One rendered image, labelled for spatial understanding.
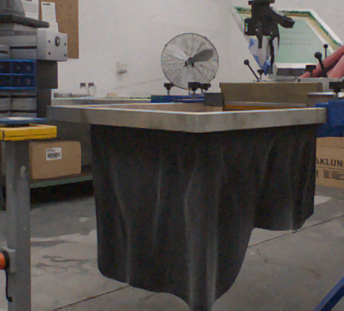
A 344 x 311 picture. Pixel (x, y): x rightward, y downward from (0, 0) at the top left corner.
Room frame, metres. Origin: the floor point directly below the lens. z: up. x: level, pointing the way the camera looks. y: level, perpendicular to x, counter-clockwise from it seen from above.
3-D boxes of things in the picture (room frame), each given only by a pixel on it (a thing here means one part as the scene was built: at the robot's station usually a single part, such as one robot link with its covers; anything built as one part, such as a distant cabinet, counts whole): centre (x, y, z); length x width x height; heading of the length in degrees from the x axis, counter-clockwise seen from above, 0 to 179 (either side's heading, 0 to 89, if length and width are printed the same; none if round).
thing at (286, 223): (1.41, -0.13, 0.74); 0.46 x 0.04 x 0.42; 137
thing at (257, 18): (1.77, -0.14, 1.26); 0.09 x 0.08 x 0.12; 47
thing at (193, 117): (1.59, -0.02, 0.97); 0.79 x 0.58 x 0.04; 137
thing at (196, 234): (1.38, 0.18, 0.74); 0.45 x 0.03 x 0.43; 47
